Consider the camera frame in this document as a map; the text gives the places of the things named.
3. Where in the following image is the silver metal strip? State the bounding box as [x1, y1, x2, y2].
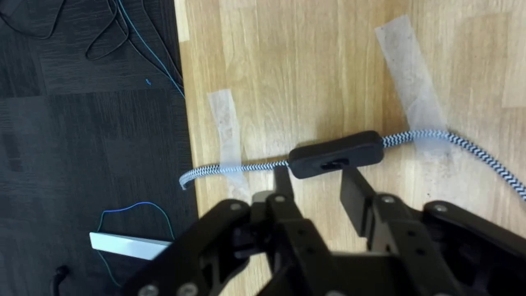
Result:
[88, 229, 174, 261]

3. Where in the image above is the braided lamp cable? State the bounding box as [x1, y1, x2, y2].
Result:
[177, 127, 526, 203]

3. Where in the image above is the looped thin blue wire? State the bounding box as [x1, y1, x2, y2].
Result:
[95, 200, 177, 285]

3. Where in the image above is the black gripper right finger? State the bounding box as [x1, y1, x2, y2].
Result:
[333, 165, 526, 296]

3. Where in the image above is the thin black floor wire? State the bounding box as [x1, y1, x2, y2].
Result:
[0, 0, 133, 62]

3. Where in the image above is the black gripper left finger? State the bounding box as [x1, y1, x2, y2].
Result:
[121, 165, 335, 296]

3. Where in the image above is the long thin blue wire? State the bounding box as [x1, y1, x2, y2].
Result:
[113, 0, 185, 100]

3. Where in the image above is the translucent tape strip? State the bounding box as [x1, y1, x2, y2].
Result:
[207, 86, 253, 198]
[374, 12, 450, 157]

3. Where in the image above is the black inline lamp switch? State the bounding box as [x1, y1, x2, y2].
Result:
[287, 129, 386, 180]

